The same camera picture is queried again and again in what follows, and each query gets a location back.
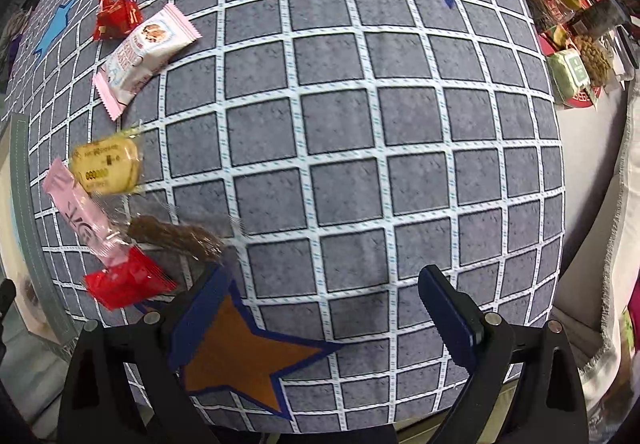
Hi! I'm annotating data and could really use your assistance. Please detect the grey checked star mat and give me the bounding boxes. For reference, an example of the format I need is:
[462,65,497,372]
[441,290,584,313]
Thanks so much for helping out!
[0,0,567,436]

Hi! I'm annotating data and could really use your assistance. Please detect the pink stick snack packet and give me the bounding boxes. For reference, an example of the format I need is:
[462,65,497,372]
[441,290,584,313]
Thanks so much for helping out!
[42,158,132,269]

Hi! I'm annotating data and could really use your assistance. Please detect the red snack packet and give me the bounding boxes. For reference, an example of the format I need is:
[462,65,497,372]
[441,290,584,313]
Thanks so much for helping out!
[83,246,178,311]

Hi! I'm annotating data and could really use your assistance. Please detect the brown snack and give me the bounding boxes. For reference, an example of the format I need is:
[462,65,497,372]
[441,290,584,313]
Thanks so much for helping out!
[112,204,246,269]

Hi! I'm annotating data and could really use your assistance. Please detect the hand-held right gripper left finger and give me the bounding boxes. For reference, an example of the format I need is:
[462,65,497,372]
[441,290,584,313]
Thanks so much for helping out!
[57,266,234,444]

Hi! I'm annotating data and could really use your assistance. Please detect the yellow cookie in clear wrapper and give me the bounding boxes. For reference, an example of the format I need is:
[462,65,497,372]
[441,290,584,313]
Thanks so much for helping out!
[69,124,147,197]

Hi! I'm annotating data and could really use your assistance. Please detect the red foil candy packet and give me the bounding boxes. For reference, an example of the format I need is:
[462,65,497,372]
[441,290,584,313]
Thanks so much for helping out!
[93,0,145,42]

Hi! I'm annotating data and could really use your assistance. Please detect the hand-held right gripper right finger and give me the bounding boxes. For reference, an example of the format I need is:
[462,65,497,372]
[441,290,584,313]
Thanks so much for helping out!
[418,264,587,444]

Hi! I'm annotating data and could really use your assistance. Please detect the pink white biscuit packet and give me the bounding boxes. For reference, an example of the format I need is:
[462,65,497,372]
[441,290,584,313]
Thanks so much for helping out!
[92,2,202,121]

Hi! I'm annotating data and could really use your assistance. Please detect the white fringed cloth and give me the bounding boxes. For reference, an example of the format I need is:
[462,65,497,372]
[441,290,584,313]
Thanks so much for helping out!
[550,84,640,427]

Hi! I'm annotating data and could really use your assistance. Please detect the clear packet of nuts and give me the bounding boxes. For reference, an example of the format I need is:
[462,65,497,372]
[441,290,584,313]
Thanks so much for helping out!
[574,34,615,85]

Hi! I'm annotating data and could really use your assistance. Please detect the green wrapped pastry packet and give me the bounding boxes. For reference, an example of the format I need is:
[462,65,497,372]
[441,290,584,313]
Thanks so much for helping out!
[546,48,592,98]

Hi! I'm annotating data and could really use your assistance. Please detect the pile of assorted snacks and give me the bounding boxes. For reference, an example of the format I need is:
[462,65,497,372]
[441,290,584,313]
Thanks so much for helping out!
[487,0,638,113]

